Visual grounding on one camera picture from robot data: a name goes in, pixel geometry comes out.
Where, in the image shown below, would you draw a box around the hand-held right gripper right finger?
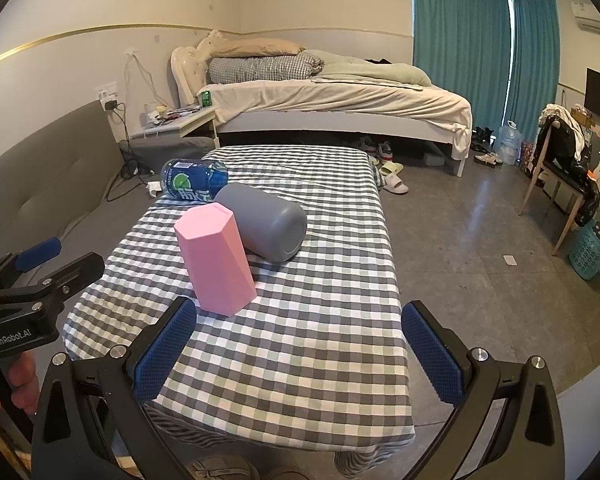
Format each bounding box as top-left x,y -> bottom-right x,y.
401,300 -> 566,480

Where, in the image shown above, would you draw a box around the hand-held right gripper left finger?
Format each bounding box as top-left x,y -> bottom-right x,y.
30,296 -> 198,480

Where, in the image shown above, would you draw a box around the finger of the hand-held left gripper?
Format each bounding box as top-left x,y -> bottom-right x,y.
0,236 -> 63,283
0,252 -> 106,311

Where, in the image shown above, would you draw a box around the pink hexagonal cup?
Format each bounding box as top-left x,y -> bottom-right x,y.
174,203 -> 257,317

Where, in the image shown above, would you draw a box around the grey cup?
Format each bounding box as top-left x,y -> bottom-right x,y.
214,182 -> 308,263

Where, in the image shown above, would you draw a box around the person's left hand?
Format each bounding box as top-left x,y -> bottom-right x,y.
0,350 -> 41,413

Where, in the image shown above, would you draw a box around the grey upholstered sofa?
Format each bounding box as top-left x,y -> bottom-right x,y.
0,100 -> 151,271

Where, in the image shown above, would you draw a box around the grey shoe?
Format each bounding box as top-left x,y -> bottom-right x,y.
187,457 -> 261,480

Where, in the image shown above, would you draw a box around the grey checked tablecloth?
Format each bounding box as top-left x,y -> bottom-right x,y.
62,146 -> 416,478

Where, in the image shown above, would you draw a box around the blue green plastic bottle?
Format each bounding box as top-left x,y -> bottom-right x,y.
160,158 -> 229,204

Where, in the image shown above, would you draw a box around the white nightstand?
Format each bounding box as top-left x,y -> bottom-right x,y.
130,107 -> 220,151

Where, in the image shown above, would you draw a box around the beige slippers pair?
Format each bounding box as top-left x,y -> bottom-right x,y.
382,172 -> 410,195

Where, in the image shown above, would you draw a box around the blue laundry basket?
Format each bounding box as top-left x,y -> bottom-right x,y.
568,217 -> 600,281

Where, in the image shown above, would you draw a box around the wooden chair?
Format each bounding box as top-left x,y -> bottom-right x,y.
519,115 -> 593,256

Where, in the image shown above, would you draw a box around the grey sneakers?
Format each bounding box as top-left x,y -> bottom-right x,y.
360,137 -> 396,159

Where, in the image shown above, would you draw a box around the black shoes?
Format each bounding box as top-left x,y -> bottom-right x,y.
470,127 -> 496,152

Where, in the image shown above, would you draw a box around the clear water jug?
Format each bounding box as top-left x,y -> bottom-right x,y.
495,121 -> 523,166

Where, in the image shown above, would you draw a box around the black jacket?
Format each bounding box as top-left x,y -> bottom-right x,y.
536,117 -> 600,226

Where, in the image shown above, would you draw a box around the white bed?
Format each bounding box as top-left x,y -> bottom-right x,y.
170,32 -> 473,177

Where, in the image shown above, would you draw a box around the beige bed sheet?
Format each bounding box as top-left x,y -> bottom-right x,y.
207,79 -> 473,161

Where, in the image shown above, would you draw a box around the white garment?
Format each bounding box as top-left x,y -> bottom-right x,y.
540,103 -> 588,161

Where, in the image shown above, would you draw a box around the checked folded quilt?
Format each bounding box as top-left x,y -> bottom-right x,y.
207,50 -> 326,84

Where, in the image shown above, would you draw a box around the beige pillow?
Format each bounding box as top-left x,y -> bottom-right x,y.
209,38 -> 306,58

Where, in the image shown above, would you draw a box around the pale green blanket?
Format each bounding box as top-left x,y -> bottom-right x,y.
312,61 -> 432,87

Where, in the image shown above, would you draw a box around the narrow teal curtain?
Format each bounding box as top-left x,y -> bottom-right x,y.
507,0 -> 561,136

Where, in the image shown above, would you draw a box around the wide teal curtain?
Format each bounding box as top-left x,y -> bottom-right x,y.
411,0 -> 512,96

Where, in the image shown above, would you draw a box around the white air conditioner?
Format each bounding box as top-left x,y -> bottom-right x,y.
570,2 -> 600,36

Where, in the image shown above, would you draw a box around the black cable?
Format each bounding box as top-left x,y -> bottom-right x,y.
105,104 -> 148,201

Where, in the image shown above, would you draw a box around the white cable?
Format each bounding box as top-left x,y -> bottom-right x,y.
125,54 -> 167,107

